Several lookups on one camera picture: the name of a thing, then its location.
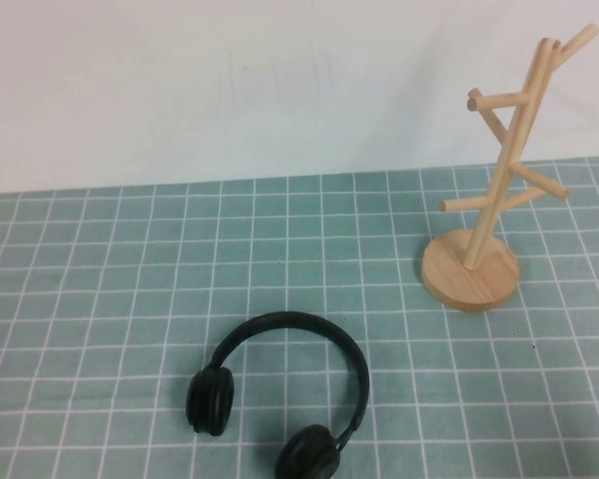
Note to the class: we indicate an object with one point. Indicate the black over-ear headphones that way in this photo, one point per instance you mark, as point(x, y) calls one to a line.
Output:
point(212, 399)

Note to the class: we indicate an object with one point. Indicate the wooden tree headphone stand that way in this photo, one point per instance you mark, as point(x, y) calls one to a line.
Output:
point(459, 279)

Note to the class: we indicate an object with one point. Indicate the teal grid-pattern tablecloth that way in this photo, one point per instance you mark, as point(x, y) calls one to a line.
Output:
point(105, 299)

